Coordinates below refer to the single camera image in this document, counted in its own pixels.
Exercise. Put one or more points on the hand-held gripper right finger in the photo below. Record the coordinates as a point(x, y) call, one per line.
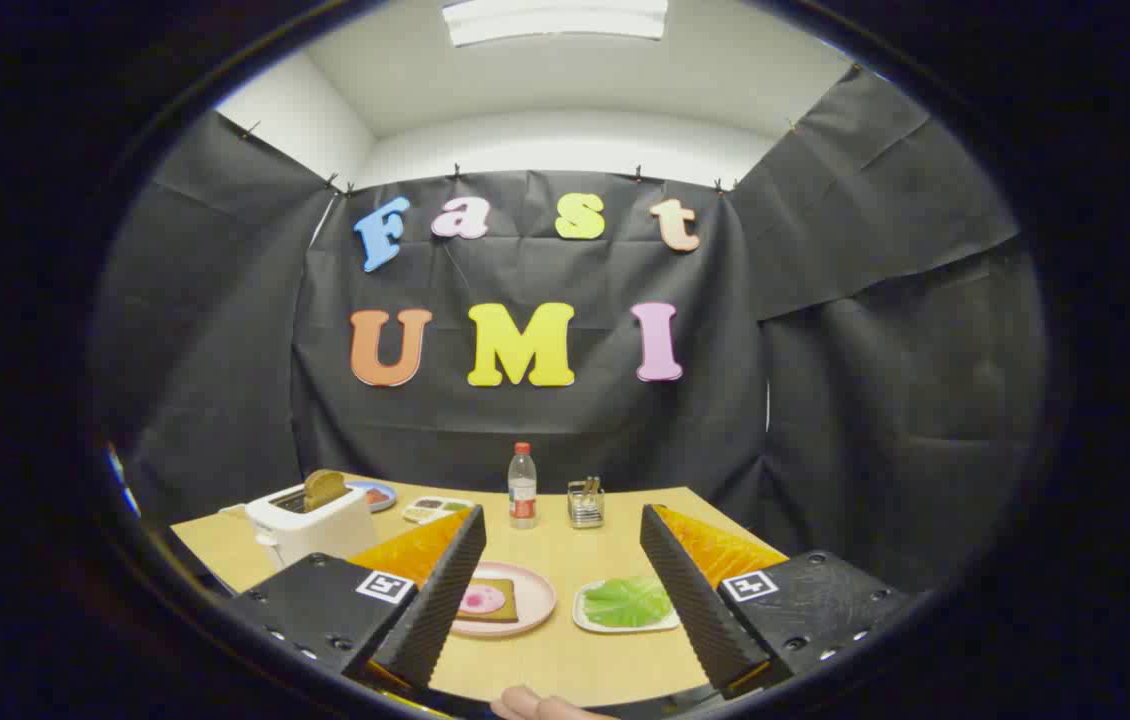
point(695, 610)

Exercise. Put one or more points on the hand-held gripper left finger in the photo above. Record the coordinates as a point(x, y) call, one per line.
point(445, 600)

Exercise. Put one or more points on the green lettuce leaf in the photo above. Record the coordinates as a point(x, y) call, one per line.
point(625, 600)

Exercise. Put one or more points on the pink ham slice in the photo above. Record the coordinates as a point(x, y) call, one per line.
point(483, 599)

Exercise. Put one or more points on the bread slice with ham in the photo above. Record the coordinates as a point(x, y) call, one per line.
point(510, 600)

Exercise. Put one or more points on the pink plate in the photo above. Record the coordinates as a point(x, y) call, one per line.
point(535, 600)

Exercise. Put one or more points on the white divided seasoning tray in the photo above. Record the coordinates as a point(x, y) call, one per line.
point(435, 508)

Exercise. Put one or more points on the white plate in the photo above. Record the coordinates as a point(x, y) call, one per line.
point(585, 618)

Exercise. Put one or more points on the blue plate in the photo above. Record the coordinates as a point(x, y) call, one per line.
point(389, 491)

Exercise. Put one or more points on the clear bottle red cap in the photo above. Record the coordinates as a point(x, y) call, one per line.
point(522, 490)

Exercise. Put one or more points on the metal mesh utensil holder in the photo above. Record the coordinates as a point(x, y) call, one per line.
point(585, 512)

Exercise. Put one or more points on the white toaster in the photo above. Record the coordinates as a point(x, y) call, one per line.
point(315, 530)

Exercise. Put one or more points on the brown toast slice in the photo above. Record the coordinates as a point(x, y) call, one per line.
point(325, 488)

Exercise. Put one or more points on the ceiling light panel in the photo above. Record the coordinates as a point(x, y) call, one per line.
point(555, 18)

